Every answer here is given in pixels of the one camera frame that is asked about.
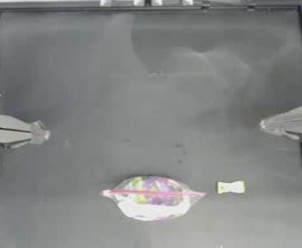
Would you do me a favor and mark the black table frame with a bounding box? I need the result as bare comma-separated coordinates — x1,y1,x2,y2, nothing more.
0,0,302,182

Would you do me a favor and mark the green white sweet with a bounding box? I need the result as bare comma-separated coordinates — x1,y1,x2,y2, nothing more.
216,180,246,195

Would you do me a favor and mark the clear bag with pink zip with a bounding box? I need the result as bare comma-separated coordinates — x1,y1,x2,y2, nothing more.
98,175,207,222

